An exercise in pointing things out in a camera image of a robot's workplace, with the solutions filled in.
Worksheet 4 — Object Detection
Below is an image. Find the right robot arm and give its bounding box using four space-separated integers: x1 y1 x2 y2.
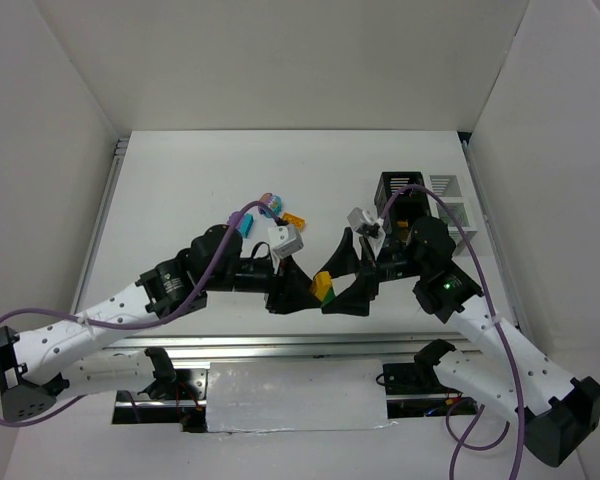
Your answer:
322 217 600 467

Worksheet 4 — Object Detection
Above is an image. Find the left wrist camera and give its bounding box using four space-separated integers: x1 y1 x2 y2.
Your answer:
267 224 304 260

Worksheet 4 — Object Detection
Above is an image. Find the orange lego brick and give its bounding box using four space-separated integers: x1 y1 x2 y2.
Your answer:
281 212 306 232

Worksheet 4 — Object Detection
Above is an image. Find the aluminium front rail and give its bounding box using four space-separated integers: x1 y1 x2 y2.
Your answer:
107 333 478 363

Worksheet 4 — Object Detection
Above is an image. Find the green wedge lego piece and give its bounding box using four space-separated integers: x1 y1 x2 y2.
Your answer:
316 286 336 307

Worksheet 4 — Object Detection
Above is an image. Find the teal lego brick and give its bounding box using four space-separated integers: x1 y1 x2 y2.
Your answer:
236 213 254 238

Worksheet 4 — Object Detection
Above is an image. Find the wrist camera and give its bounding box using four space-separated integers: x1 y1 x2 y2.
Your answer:
267 224 304 260
347 207 386 259

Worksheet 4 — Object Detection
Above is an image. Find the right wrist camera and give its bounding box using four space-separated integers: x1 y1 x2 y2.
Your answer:
347 207 386 259

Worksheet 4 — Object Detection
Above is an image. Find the multicolor printed lego stack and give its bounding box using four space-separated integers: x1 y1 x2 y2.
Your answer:
258 192 283 218

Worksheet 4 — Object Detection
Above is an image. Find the yellow curved lego piece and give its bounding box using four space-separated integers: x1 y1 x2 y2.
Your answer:
310 271 333 302

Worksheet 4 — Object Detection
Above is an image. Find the black slotted container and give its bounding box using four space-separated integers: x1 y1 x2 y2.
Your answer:
374 171 431 242

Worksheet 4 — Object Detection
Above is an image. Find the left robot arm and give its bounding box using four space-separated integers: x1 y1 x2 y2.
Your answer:
0 225 321 427

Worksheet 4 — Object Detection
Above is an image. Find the white slotted container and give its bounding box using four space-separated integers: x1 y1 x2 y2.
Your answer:
425 174 478 256

